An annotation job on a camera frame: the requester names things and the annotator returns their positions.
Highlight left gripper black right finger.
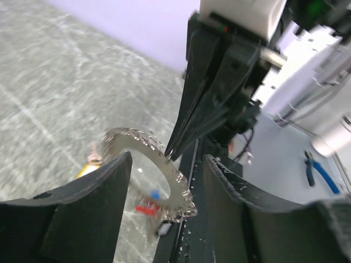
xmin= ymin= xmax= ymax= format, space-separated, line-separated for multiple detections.
xmin=203 ymin=155 xmax=350 ymax=263

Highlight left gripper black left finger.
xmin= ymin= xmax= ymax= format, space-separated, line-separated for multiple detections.
xmin=1 ymin=152 xmax=132 ymax=262

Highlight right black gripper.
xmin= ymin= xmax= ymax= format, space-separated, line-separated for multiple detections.
xmin=165 ymin=13 xmax=274 ymax=161

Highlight yellow tag key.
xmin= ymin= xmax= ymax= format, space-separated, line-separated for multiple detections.
xmin=77 ymin=141 xmax=103 ymax=178

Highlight red tag key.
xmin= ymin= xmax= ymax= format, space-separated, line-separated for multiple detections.
xmin=135 ymin=202 xmax=161 ymax=216

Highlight blue tag key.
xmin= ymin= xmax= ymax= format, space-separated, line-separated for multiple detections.
xmin=150 ymin=190 xmax=161 ymax=200

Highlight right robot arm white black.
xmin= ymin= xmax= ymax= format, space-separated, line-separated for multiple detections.
xmin=165 ymin=1 xmax=350 ymax=160

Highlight blue handled pliers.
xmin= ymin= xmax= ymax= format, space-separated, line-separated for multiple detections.
xmin=304 ymin=150 xmax=341 ymax=195

